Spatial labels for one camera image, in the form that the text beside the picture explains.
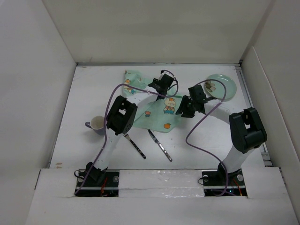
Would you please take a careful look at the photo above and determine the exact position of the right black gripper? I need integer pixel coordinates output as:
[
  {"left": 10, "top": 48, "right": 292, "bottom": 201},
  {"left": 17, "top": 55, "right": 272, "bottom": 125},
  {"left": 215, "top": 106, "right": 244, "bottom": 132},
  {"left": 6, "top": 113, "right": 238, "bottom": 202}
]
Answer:
[{"left": 175, "top": 95, "right": 196, "bottom": 118}]

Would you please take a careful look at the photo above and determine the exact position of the purple cable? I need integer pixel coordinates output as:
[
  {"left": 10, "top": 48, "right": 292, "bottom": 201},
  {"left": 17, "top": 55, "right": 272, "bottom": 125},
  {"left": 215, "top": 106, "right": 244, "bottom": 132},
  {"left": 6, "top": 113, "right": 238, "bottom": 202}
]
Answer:
[
  {"left": 75, "top": 69, "right": 180, "bottom": 195},
  {"left": 185, "top": 79, "right": 232, "bottom": 196}
]

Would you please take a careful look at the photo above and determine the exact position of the silver fork dark handle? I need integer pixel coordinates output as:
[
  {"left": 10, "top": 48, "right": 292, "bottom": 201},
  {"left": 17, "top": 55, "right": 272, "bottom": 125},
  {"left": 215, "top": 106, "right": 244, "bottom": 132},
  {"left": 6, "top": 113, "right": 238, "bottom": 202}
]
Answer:
[{"left": 124, "top": 133, "right": 146, "bottom": 159}]

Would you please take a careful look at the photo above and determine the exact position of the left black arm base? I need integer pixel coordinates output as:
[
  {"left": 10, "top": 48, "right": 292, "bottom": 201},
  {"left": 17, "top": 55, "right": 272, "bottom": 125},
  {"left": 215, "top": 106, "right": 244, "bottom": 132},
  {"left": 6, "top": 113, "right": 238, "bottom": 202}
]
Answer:
[{"left": 74, "top": 162, "right": 120, "bottom": 197}]

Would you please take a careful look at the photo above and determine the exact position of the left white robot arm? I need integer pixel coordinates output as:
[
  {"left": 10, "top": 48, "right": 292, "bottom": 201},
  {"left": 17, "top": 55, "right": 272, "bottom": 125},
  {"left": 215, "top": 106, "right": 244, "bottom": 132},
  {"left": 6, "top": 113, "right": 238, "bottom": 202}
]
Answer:
[{"left": 86, "top": 70, "right": 178, "bottom": 186}]

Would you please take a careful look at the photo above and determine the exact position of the green cartoon print cloth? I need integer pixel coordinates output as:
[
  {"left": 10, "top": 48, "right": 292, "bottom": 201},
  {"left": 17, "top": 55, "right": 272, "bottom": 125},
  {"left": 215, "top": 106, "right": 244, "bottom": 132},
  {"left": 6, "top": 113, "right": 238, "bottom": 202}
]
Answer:
[{"left": 122, "top": 70, "right": 183, "bottom": 133}]

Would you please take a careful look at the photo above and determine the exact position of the pale green glass plate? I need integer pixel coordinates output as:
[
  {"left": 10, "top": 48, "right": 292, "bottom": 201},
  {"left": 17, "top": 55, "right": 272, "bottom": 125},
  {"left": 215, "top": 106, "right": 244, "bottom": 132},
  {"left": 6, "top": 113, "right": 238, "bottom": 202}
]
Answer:
[{"left": 204, "top": 74, "right": 237, "bottom": 100}]

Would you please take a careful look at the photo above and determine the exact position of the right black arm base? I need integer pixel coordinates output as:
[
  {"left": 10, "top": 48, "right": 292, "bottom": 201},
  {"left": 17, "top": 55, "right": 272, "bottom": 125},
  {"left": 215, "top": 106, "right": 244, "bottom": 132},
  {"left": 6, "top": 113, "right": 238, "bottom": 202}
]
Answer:
[{"left": 197, "top": 164, "right": 248, "bottom": 197}]

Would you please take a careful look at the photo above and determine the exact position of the purple mug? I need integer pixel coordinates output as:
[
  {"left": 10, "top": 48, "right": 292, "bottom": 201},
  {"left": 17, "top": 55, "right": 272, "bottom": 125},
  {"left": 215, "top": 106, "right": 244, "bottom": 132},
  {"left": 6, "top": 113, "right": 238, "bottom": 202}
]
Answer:
[{"left": 85, "top": 116, "right": 105, "bottom": 136}]

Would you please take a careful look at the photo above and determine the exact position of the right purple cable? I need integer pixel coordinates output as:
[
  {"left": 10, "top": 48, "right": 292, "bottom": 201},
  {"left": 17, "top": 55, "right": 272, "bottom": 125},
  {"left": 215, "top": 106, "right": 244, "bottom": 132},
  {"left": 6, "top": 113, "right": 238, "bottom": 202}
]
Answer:
[{"left": 185, "top": 79, "right": 232, "bottom": 196}]

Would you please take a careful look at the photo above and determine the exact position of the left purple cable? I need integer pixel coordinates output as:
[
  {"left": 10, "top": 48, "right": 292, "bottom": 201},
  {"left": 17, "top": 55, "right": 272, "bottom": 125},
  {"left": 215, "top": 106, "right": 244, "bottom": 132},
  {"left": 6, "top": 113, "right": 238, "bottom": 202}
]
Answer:
[{"left": 75, "top": 69, "right": 180, "bottom": 195}]

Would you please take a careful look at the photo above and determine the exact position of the silver knife dark handle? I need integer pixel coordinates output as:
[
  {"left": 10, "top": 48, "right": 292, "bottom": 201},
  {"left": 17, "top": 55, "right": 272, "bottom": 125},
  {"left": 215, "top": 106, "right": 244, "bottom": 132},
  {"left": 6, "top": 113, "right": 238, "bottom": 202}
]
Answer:
[{"left": 148, "top": 129, "right": 173, "bottom": 162}]

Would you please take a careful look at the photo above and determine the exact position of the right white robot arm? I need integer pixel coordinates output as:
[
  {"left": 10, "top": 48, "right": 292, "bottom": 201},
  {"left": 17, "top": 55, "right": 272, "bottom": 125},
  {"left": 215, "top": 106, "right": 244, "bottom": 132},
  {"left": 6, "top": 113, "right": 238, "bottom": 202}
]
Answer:
[{"left": 175, "top": 85, "right": 267, "bottom": 185}]

